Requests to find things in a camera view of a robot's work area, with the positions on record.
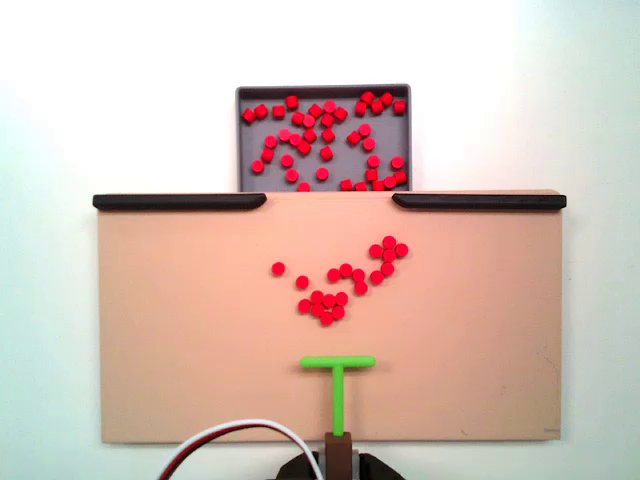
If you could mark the red cylindrical granule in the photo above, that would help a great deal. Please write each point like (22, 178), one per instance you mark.
(361, 287)
(386, 98)
(389, 182)
(329, 300)
(377, 106)
(317, 297)
(334, 274)
(284, 134)
(278, 110)
(270, 141)
(322, 173)
(305, 305)
(389, 256)
(315, 110)
(376, 277)
(376, 250)
(292, 102)
(328, 134)
(248, 115)
(378, 185)
(329, 106)
(373, 161)
(387, 269)
(401, 249)
(399, 106)
(389, 242)
(365, 130)
(267, 154)
(367, 97)
(292, 175)
(361, 108)
(326, 153)
(397, 162)
(341, 298)
(302, 282)
(326, 318)
(260, 111)
(303, 187)
(346, 270)
(309, 121)
(257, 166)
(327, 120)
(346, 185)
(361, 187)
(400, 176)
(369, 144)
(317, 310)
(371, 175)
(298, 118)
(310, 135)
(303, 147)
(287, 160)
(278, 268)
(340, 113)
(338, 312)
(358, 275)
(354, 138)
(295, 139)

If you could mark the beige flat board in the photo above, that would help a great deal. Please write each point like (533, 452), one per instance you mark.
(175, 325)

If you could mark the grey shallow tray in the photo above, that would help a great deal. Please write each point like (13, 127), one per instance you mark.
(345, 160)

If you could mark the black edge rail strip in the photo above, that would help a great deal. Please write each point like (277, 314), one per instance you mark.
(175, 202)
(480, 201)

